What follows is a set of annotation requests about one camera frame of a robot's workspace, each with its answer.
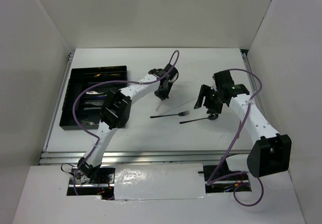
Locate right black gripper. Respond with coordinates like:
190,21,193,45
194,84,225,114

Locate black spoon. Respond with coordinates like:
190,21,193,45
179,114,219,124

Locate black fork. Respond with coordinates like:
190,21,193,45
150,110,190,119

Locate silver table knife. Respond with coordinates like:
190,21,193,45
86,91,104,95

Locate gold spoon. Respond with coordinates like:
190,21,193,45
94,73,122,78

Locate silver ornate fork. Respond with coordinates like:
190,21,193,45
80,120,97,125

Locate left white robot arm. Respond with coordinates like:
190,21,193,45
77,64,178,183

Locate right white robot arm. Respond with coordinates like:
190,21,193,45
194,69,292,180

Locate black cutlery tray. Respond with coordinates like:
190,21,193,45
59,65,127,130

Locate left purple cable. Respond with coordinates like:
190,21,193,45
72,50,180,197

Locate purple cable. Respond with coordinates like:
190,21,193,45
72,50,180,197
206,68,264,206

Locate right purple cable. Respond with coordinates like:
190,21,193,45
206,68,264,206

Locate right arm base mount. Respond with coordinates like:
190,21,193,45
197,165,251,193

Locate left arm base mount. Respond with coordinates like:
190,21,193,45
60,163,116,200

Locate aluminium table frame rail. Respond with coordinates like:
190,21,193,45
39,48,281,166

